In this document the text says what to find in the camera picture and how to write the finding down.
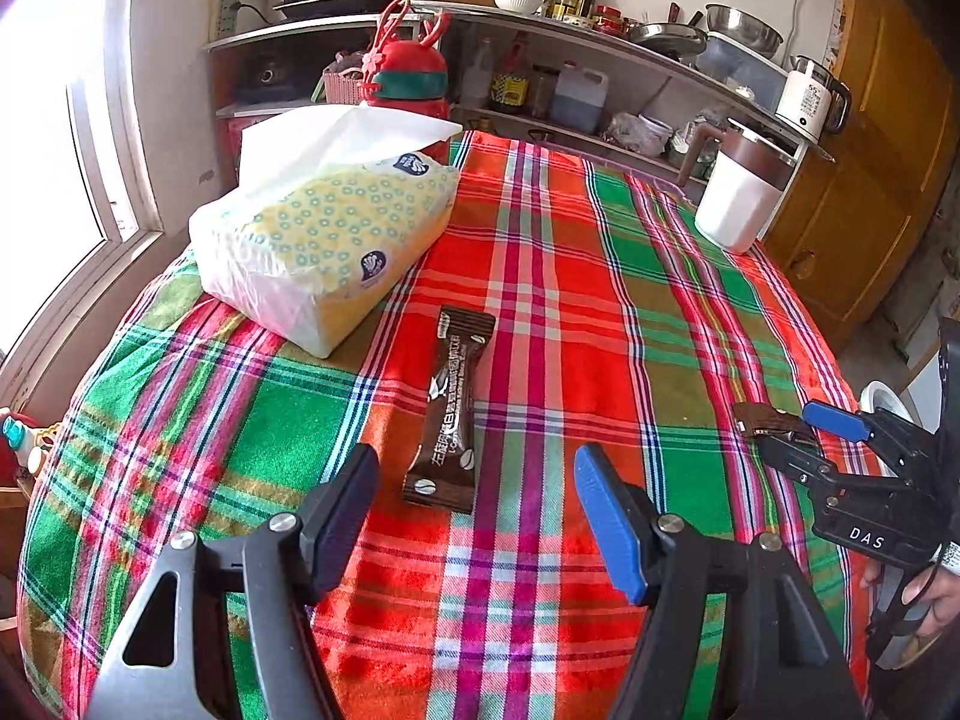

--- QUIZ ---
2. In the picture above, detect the pink plastic basket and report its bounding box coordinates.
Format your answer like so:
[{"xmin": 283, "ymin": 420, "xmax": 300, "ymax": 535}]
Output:
[{"xmin": 322, "ymin": 52, "xmax": 376, "ymax": 104}]

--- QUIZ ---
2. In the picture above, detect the small brown wrapper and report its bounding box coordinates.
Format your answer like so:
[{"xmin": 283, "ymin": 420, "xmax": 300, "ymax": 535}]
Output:
[{"xmin": 733, "ymin": 403, "xmax": 815, "ymax": 443}]

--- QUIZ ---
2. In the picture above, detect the yellow patterned tissue pack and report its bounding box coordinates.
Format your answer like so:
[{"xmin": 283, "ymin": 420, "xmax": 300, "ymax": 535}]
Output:
[{"xmin": 187, "ymin": 103, "xmax": 462, "ymax": 359}]

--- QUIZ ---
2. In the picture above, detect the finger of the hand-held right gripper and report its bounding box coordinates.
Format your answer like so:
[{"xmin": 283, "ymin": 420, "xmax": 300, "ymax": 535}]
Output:
[
  {"xmin": 756, "ymin": 431, "xmax": 845, "ymax": 502},
  {"xmin": 801, "ymin": 400, "xmax": 935, "ymax": 470}
]

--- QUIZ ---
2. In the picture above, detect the person's right hand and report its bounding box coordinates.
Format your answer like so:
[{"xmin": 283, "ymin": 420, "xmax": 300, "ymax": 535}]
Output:
[{"xmin": 861, "ymin": 559, "xmax": 960, "ymax": 642}]

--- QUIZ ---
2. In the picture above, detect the white window frame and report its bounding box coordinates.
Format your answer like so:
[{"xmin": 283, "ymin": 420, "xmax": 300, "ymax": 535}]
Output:
[{"xmin": 0, "ymin": 0, "xmax": 170, "ymax": 406}]

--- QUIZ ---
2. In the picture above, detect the dark liquid jerry can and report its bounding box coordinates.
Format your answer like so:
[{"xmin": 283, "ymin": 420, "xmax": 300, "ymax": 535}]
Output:
[{"xmin": 551, "ymin": 67, "xmax": 610, "ymax": 134}]

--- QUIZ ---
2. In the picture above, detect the black induction cooker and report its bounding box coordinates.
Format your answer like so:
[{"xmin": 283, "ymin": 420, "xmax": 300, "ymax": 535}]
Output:
[{"xmin": 270, "ymin": 0, "xmax": 412, "ymax": 22}]

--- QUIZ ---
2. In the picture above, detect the grey cooker table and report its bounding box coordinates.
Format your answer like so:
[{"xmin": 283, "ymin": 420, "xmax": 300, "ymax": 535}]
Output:
[{"xmin": 202, "ymin": 11, "xmax": 451, "ymax": 166}]

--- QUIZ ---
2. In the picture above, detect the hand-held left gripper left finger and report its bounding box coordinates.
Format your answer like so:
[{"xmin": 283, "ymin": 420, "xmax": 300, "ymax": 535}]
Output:
[{"xmin": 86, "ymin": 442, "xmax": 380, "ymax": 720}]

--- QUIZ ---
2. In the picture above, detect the red green water bottle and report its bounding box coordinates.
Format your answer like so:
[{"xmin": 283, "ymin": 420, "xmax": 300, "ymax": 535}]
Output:
[{"xmin": 358, "ymin": 0, "xmax": 451, "ymax": 121}]

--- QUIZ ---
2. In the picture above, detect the steel wok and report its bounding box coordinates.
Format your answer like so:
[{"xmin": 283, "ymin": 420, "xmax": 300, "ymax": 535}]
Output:
[{"xmin": 628, "ymin": 11, "xmax": 710, "ymax": 62}]

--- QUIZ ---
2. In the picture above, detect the clear plastic storage container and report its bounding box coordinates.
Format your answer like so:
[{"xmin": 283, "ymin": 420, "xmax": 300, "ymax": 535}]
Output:
[{"xmin": 701, "ymin": 34, "xmax": 790, "ymax": 110}]

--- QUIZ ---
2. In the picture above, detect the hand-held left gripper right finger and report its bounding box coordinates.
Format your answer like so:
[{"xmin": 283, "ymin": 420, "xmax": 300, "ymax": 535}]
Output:
[{"xmin": 574, "ymin": 442, "xmax": 863, "ymax": 720}]

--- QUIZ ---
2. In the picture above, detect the steel mixing bowl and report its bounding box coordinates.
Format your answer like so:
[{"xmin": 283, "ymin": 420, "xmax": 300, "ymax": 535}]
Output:
[{"xmin": 705, "ymin": 4, "xmax": 785, "ymax": 59}]

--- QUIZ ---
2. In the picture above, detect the white brown lidded tumbler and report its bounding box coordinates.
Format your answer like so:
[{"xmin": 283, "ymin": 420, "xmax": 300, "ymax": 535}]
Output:
[{"xmin": 679, "ymin": 118, "xmax": 807, "ymax": 256}]

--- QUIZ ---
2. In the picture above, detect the wooden door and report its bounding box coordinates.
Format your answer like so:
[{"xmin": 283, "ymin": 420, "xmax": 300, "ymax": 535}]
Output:
[{"xmin": 757, "ymin": 0, "xmax": 960, "ymax": 353}]

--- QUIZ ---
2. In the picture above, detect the beige power strip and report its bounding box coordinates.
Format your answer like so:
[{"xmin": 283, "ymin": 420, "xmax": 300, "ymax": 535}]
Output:
[{"xmin": 208, "ymin": 0, "xmax": 242, "ymax": 42}]

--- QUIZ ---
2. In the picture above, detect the brown coffee sachet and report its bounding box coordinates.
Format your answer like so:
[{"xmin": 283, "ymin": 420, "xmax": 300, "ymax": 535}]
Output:
[{"xmin": 401, "ymin": 305, "xmax": 497, "ymax": 515}]

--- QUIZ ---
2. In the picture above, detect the white round trash bin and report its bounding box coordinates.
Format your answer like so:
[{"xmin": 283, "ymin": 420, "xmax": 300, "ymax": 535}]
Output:
[{"xmin": 859, "ymin": 381, "xmax": 923, "ymax": 428}]

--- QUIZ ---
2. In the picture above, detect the crumpled clear plastic bag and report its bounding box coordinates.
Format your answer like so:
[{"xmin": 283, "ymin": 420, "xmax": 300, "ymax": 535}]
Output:
[{"xmin": 607, "ymin": 112, "xmax": 672, "ymax": 158}]

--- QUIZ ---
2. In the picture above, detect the plaid tablecloth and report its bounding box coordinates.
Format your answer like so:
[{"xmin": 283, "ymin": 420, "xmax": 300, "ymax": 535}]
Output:
[{"xmin": 16, "ymin": 131, "xmax": 875, "ymax": 720}]

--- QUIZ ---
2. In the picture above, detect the white electric kettle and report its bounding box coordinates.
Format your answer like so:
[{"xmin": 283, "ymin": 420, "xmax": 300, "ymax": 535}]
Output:
[{"xmin": 775, "ymin": 55, "xmax": 852, "ymax": 145}]

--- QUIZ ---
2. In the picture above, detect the small white teal bottle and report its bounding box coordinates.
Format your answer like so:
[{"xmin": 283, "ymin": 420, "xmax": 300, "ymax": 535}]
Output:
[{"xmin": 0, "ymin": 412, "xmax": 61, "ymax": 482}]

